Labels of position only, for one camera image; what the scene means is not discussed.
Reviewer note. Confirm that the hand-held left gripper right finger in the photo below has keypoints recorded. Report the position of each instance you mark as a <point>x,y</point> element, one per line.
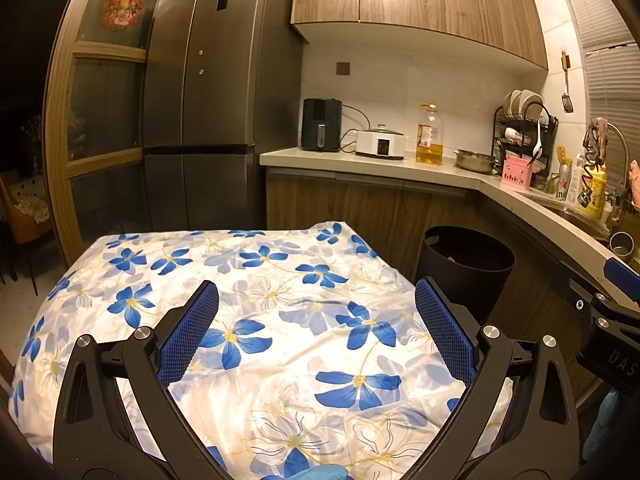
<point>445,330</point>

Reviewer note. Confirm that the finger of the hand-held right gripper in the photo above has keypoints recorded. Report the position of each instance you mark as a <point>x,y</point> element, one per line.
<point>575,290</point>
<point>625,277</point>

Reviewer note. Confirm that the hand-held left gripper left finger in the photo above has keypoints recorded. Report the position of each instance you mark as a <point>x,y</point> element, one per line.
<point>190,335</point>

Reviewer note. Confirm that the black trash bin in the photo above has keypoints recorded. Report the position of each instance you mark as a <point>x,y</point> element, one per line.
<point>465,280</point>

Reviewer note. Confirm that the person's right hand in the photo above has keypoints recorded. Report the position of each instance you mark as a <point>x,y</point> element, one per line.
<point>602,425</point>

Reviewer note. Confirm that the person's left hand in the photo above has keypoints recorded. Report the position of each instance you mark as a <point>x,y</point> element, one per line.
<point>320,474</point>

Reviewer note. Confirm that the steel cup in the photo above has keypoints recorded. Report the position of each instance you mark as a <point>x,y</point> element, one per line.
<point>621,245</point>

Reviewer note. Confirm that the steel sink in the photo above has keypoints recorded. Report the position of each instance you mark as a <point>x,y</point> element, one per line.
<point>575,217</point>

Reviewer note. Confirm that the yellow dish soap bottle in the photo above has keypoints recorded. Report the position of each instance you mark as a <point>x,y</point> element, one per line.
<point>597,195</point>

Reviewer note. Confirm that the pink cloth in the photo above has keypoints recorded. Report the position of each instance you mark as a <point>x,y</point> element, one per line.
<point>635,175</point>

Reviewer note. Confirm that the beer can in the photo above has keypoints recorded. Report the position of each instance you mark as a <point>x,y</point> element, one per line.
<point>563,185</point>

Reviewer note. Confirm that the white plastic bottle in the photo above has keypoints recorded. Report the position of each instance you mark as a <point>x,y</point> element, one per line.
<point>578,175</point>

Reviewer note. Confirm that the blue floral tablecloth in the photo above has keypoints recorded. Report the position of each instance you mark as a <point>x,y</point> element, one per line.
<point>300,280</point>

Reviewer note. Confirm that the steel faucet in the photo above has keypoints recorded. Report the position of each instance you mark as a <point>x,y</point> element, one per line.
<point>622,150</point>

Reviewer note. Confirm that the pink utensil basket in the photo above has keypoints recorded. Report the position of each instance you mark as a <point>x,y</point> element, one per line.
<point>517,175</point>

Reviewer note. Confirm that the yellow scrub brush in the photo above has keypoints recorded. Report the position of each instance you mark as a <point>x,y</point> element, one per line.
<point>563,155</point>

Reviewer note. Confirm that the pink rag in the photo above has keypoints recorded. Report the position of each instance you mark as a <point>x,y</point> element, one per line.
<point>596,135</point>

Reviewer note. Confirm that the white ladle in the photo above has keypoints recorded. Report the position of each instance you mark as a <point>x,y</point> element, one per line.
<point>537,147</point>

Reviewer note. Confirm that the wooden lower cabinet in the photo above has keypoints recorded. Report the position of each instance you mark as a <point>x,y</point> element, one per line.
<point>350,205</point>

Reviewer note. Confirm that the wooden cabinet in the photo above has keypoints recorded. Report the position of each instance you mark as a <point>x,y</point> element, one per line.
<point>425,0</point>
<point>350,205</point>

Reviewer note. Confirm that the black dish rack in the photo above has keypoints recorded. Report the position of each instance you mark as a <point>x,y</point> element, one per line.
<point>550,135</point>

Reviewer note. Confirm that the steel bowl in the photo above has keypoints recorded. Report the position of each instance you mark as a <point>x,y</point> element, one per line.
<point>475,161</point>

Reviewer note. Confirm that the white bowl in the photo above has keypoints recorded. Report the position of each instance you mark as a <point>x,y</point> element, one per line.
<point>511,133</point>

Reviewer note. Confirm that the cooking oil bottle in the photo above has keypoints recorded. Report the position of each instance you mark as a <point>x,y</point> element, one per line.
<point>430,150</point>

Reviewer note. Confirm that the metal spatula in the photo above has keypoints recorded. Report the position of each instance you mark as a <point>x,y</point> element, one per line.
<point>566,102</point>

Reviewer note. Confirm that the window blinds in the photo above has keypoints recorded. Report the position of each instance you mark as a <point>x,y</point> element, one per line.
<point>610,85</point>

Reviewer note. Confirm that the white plate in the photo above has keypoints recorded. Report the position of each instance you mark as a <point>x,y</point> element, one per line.
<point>532,100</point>
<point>512,102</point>

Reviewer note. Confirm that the white electric cooker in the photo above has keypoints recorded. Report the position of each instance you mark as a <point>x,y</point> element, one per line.
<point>380,144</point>

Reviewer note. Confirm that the orange chair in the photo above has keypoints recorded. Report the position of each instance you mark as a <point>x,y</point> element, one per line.
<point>25,225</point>

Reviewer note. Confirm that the beige kitchen countertop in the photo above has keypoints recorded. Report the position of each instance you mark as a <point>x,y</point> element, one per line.
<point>325,159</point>

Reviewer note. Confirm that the black air fryer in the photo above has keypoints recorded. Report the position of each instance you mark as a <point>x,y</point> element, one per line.
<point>321,125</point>

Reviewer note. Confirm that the wooden glass door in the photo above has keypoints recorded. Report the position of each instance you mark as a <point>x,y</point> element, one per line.
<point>57,135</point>

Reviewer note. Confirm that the dark grey refrigerator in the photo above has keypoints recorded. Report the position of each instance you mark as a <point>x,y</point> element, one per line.
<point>220,85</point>

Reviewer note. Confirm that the wooden upper cabinet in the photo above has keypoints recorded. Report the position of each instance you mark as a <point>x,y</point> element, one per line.
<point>425,0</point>

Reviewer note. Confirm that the red round door decoration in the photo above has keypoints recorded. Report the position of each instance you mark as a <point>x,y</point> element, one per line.
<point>125,8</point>

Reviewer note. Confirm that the dark wall socket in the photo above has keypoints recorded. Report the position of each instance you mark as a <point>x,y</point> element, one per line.
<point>343,68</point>

